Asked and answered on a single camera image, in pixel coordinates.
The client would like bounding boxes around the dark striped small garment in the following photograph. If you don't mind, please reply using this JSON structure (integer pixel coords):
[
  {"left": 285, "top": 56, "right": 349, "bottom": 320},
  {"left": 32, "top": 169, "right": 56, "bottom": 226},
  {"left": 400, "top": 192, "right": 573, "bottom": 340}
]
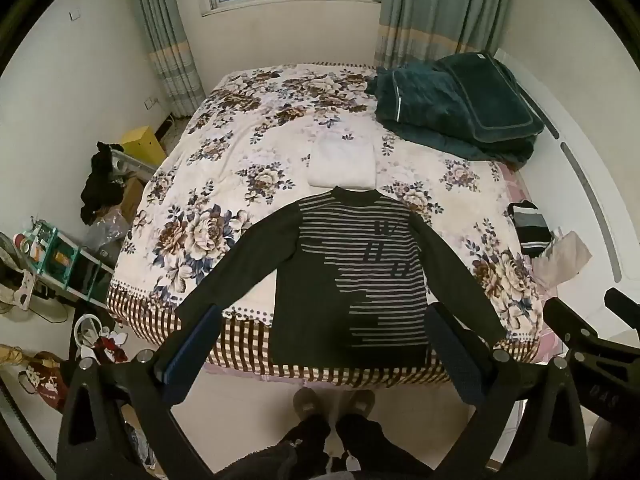
[{"left": 507, "top": 200, "right": 554, "bottom": 260}]

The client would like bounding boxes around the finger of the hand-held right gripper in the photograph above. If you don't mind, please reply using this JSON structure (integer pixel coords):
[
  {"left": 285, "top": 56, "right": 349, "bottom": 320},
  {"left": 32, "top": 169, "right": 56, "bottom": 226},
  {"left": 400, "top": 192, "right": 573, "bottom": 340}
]
[
  {"left": 542, "top": 296, "right": 602, "bottom": 347},
  {"left": 603, "top": 287, "right": 640, "bottom": 319}
]

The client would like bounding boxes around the floral bed blanket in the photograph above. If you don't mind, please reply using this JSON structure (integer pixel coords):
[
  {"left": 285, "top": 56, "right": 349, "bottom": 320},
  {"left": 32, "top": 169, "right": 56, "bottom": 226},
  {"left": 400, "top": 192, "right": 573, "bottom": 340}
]
[{"left": 106, "top": 62, "right": 556, "bottom": 387}]

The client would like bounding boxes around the clear plastic bag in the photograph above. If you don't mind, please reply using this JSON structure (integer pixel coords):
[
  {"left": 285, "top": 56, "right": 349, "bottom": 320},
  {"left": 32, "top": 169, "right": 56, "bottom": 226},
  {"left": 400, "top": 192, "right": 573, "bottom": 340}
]
[{"left": 86, "top": 207, "right": 134, "bottom": 257}]

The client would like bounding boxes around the dark striped sweater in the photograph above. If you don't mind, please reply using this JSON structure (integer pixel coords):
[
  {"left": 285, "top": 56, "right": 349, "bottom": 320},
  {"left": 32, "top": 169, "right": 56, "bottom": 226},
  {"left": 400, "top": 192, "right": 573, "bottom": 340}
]
[{"left": 175, "top": 186, "right": 507, "bottom": 369}]

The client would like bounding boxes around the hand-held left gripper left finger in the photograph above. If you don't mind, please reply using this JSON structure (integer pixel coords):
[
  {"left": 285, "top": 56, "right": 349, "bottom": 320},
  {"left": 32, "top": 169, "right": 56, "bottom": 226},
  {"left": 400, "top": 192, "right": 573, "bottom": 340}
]
[{"left": 55, "top": 304, "right": 223, "bottom": 480}]

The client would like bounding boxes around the white slipper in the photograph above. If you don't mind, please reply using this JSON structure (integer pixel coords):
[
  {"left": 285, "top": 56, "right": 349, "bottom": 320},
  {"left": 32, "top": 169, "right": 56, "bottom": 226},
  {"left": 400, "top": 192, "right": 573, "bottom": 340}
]
[{"left": 74, "top": 314, "right": 109, "bottom": 357}]

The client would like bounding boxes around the beige cloth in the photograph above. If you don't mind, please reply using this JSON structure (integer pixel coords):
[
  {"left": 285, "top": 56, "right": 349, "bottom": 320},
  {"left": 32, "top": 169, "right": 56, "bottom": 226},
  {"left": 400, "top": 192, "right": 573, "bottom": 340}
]
[{"left": 532, "top": 230, "right": 594, "bottom": 289}]

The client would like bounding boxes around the person's right leg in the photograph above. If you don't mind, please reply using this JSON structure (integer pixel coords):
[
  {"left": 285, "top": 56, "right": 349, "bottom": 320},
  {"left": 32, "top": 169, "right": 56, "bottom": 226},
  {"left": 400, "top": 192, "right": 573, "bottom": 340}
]
[{"left": 335, "top": 410, "right": 432, "bottom": 480}]

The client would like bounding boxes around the cardboard box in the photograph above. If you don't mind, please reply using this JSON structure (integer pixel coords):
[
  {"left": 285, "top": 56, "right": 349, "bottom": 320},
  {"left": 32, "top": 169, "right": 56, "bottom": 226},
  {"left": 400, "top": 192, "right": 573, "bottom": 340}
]
[{"left": 121, "top": 177, "right": 147, "bottom": 222}]

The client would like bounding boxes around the red patterned bag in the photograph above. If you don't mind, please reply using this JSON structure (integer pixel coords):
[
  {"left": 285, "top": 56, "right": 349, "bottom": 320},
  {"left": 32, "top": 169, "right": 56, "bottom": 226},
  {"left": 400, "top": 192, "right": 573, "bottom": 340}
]
[{"left": 19, "top": 352, "right": 69, "bottom": 414}]

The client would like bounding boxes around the teal storage rack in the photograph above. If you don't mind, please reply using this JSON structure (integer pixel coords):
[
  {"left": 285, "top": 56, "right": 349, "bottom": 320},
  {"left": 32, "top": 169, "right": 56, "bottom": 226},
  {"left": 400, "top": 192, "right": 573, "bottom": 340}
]
[{"left": 26, "top": 217, "right": 117, "bottom": 307}]

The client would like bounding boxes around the black clothes pile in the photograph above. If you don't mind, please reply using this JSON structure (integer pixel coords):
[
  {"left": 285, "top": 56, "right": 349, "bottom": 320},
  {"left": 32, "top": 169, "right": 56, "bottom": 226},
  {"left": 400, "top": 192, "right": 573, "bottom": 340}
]
[{"left": 80, "top": 141, "right": 126, "bottom": 226}]

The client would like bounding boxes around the beige fuzzy slipper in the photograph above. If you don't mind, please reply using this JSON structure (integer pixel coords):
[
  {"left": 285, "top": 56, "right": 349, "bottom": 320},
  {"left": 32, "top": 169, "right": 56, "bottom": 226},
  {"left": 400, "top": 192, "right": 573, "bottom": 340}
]
[
  {"left": 345, "top": 388, "right": 377, "bottom": 419},
  {"left": 292, "top": 387, "right": 332, "bottom": 427}
]

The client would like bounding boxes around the dark green quilt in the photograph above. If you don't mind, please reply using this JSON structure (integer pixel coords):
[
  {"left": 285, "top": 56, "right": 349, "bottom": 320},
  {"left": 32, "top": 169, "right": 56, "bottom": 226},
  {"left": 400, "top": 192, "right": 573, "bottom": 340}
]
[{"left": 365, "top": 51, "right": 546, "bottom": 169}]

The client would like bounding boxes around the white floor fan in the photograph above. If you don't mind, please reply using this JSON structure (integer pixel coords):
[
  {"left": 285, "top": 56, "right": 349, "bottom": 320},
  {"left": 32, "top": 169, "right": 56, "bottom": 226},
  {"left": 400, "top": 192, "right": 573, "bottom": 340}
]
[{"left": 0, "top": 232, "right": 69, "bottom": 324}]

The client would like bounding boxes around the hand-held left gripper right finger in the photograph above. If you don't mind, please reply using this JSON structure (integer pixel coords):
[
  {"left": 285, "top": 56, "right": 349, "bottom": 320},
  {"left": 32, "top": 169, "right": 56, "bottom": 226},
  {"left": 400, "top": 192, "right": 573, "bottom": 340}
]
[{"left": 424, "top": 302, "right": 589, "bottom": 480}]

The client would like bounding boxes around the grey metal frame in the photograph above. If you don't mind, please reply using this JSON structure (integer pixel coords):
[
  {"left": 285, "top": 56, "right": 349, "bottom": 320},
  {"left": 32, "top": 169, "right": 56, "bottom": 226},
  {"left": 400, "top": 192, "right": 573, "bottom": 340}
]
[{"left": 112, "top": 147, "right": 157, "bottom": 182}]

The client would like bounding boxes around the white folded cloth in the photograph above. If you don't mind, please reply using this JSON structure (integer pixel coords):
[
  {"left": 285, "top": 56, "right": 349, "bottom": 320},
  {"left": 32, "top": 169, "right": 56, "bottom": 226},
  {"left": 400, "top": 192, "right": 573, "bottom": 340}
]
[{"left": 307, "top": 135, "right": 377, "bottom": 191}]

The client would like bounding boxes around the yellow box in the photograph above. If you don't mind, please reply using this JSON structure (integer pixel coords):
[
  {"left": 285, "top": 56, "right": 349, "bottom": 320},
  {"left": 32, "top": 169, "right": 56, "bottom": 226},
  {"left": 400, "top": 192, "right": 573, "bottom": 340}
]
[{"left": 121, "top": 125, "right": 168, "bottom": 167}]

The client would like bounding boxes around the white headboard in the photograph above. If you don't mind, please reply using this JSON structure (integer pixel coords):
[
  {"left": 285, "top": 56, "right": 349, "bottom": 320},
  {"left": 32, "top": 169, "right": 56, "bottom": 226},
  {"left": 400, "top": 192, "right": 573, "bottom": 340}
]
[{"left": 492, "top": 47, "right": 640, "bottom": 311}]

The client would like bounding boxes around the person's right forearm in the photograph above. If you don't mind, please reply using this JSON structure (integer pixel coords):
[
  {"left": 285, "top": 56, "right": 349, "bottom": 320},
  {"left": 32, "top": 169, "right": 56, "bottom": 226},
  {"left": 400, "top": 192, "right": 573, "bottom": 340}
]
[{"left": 587, "top": 417, "right": 619, "bottom": 467}]

